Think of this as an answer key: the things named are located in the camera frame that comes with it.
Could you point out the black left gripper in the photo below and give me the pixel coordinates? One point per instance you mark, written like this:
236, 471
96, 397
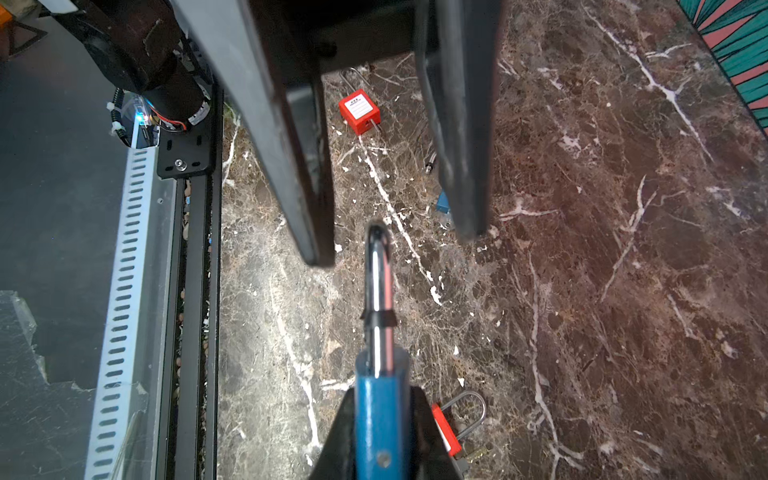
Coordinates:
269, 56

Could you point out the blue padlock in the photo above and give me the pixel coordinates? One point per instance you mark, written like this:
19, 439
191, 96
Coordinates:
442, 204
382, 395

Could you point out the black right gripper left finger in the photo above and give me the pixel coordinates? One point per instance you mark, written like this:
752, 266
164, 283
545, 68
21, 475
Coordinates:
337, 460

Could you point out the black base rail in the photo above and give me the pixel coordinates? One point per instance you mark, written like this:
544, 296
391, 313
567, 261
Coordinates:
192, 164

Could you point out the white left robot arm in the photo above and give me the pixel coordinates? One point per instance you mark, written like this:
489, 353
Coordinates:
136, 44

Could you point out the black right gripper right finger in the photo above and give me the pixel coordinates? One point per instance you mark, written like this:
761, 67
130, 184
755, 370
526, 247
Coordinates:
429, 460

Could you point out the red padlock left front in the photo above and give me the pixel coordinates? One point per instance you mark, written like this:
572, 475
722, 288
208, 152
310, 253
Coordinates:
357, 108

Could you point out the white slotted cable duct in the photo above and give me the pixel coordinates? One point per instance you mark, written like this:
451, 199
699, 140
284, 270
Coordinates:
115, 384

